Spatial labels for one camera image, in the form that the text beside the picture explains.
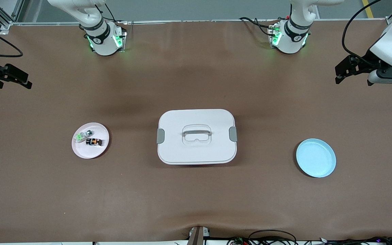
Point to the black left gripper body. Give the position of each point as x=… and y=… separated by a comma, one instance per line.
x=366, y=61

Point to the orange and black switch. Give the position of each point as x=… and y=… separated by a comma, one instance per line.
x=94, y=142

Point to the pink round plate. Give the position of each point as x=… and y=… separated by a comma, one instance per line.
x=94, y=152

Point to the light blue round plate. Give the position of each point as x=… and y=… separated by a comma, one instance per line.
x=315, y=158

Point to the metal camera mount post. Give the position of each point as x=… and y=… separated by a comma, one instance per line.
x=197, y=236

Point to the green and white switch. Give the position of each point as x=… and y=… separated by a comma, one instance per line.
x=80, y=136

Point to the white lidded storage box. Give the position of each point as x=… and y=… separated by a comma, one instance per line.
x=196, y=153

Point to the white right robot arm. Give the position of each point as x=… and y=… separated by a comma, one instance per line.
x=104, y=44

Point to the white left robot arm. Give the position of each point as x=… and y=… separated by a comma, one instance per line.
x=291, y=41

